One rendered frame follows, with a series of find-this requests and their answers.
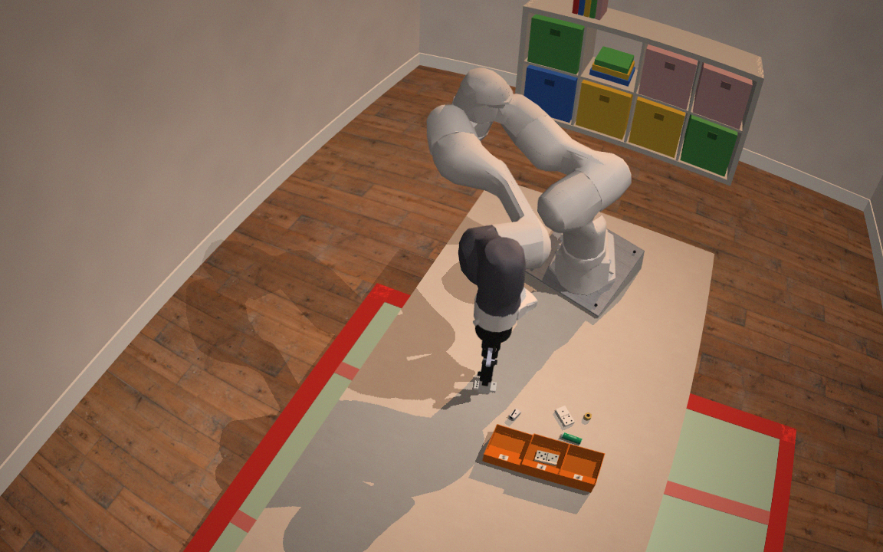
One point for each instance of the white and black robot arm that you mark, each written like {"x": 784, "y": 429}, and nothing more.
{"x": 569, "y": 206}

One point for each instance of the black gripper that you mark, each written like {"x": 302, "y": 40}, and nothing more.
{"x": 492, "y": 340}

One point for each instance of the white domino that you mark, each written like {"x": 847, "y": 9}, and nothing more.
{"x": 546, "y": 457}

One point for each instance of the green aa battery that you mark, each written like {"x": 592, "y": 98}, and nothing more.
{"x": 571, "y": 438}

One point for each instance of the beige domino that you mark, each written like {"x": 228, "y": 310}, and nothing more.
{"x": 493, "y": 386}
{"x": 564, "y": 416}

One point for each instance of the orange rack of three bins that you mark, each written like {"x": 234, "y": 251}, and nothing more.
{"x": 511, "y": 442}

